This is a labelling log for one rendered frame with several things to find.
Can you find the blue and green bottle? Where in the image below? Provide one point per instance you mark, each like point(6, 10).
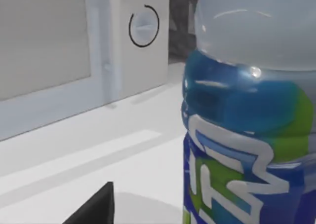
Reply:
point(244, 135)

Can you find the pale microwave knob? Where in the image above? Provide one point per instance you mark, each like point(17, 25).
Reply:
point(144, 25)

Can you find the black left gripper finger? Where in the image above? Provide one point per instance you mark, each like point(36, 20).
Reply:
point(98, 206)

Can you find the pale microwave door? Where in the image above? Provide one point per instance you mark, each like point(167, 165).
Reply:
point(44, 48)

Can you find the pale microwave oven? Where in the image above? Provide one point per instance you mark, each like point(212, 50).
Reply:
point(138, 68)

